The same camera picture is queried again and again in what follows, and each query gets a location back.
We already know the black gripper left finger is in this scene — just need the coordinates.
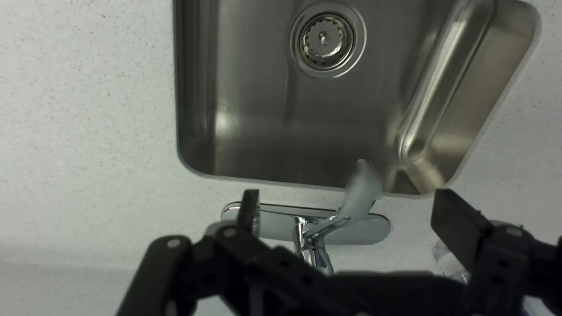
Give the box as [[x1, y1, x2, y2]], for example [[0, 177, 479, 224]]
[[113, 187, 331, 316]]

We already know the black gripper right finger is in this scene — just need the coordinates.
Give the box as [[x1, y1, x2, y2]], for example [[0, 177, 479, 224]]
[[429, 186, 562, 316]]

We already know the stainless steel sink basin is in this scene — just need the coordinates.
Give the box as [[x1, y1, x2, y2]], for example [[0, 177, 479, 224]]
[[170, 0, 540, 198]]

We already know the round metal sink drain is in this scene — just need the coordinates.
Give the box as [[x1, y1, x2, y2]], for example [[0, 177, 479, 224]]
[[285, 0, 368, 80]]

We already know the chrome faucet base with handle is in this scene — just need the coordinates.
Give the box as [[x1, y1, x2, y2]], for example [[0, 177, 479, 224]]
[[219, 198, 391, 277]]

